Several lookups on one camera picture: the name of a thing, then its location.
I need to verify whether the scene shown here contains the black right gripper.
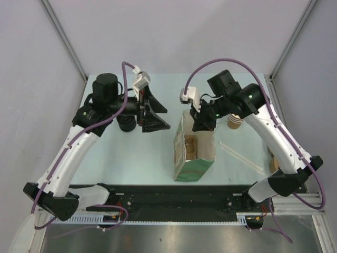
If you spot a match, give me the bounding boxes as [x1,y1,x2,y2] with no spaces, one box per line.
[190,95,230,131]

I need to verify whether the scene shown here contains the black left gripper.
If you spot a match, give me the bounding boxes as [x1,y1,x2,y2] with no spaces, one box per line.
[107,85,170,132]

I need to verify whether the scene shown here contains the single brown cardboard cup carrier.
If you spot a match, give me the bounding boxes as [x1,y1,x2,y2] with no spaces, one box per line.
[185,135,197,160]

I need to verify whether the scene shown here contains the green patterned paper gift bag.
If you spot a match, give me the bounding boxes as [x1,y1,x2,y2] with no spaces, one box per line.
[173,110,216,182]

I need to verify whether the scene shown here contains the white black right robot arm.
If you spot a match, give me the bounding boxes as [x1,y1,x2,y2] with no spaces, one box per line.
[180,70,323,211]

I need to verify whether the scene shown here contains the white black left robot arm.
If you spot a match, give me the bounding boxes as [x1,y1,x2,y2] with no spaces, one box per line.
[23,71,170,221]

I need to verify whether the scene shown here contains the stack of brown paper cups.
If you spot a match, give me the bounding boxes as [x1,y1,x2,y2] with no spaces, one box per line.
[227,113,244,130]

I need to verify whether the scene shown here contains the stack of black cup lids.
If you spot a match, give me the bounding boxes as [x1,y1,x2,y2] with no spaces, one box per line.
[117,116,137,132]

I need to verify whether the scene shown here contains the white wrapped straw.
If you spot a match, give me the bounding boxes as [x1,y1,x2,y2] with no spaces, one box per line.
[220,141,264,172]
[219,142,266,176]

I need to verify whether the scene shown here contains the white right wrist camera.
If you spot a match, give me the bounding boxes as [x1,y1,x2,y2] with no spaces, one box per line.
[180,86,201,113]

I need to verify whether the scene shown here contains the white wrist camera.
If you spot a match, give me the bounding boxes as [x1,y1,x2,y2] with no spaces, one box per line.
[132,65,151,99]
[180,86,201,113]

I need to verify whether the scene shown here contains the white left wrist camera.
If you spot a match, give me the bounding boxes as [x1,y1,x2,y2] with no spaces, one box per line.
[132,65,151,99]

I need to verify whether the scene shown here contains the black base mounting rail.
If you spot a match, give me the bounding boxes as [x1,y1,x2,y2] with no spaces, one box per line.
[87,185,274,215]

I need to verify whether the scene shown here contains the white slotted cable duct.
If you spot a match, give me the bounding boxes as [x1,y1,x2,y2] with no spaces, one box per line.
[64,211,246,226]

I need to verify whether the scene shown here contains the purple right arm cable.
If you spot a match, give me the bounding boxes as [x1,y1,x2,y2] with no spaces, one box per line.
[184,57,327,243]

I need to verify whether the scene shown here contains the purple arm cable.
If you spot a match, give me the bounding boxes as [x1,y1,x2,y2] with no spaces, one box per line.
[31,62,140,239]
[184,57,327,243]

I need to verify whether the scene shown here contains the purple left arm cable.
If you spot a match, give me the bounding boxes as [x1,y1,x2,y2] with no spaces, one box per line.
[31,62,140,239]

